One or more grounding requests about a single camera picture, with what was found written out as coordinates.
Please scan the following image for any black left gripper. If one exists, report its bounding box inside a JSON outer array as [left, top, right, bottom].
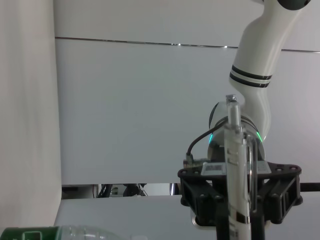
[[177, 161, 304, 226]]

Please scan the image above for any grey silver pen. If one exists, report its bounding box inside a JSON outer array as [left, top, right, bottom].
[[223, 94, 258, 240]]

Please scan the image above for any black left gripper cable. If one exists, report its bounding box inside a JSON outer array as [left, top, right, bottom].
[[183, 119, 229, 169]]

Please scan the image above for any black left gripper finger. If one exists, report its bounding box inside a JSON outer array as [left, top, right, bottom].
[[258, 174, 304, 224]]

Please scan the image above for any clear bottle green label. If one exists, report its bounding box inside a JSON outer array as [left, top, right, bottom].
[[0, 223, 151, 240]]

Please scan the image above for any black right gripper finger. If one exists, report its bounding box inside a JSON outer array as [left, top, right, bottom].
[[215, 219, 230, 240], [249, 214, 266, 240]]

